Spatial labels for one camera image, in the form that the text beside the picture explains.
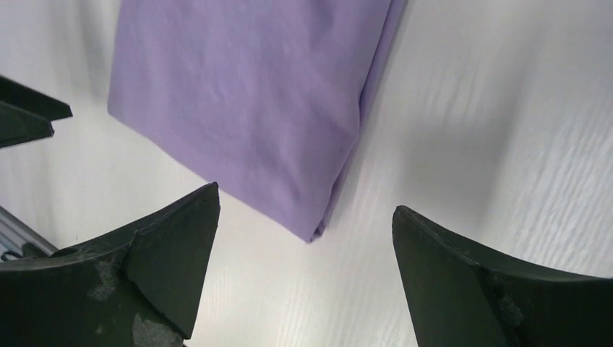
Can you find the lavender t-shirt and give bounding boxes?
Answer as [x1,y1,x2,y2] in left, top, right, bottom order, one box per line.
[108,1,406,242]

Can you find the aluminium front rail frame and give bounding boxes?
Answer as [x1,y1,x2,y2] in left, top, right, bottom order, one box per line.
[1,207,59,262]

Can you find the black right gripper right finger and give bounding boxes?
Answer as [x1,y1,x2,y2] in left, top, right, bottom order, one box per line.
[392,206,612,346]

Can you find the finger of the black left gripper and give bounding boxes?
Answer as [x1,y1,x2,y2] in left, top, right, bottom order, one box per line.
[1,76,72,148]

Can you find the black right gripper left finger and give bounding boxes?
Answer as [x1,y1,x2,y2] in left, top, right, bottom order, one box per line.
[1,183,220,346]

